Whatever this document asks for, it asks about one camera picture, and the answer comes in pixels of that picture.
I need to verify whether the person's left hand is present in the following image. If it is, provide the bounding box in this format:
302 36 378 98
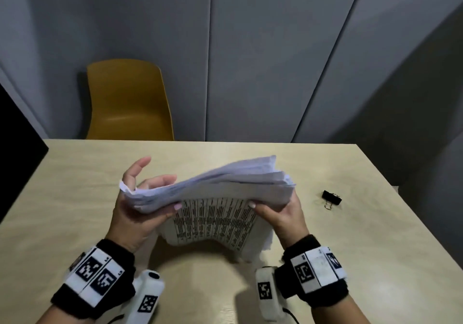
106 156 184 254

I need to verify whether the person's right hand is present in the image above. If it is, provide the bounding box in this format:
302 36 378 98
248 190 311 250

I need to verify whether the black binder clip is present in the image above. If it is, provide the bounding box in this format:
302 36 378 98
321 190 343 211

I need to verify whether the pile of printed papers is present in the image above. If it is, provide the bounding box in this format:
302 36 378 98
119 155 297 264

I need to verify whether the person's left forearm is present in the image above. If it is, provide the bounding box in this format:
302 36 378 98
34 304 93 324

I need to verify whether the black right wristband with markers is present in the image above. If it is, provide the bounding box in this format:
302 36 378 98
273 234 350 308

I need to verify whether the yellow plastic chair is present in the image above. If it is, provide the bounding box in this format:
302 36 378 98
85 59 176 141

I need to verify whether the black monitor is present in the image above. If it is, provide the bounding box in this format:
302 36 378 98
0 83 50 224

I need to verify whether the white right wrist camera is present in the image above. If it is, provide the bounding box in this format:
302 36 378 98
255 266 289 324

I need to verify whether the black cable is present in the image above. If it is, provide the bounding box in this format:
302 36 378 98
282 307 300 324

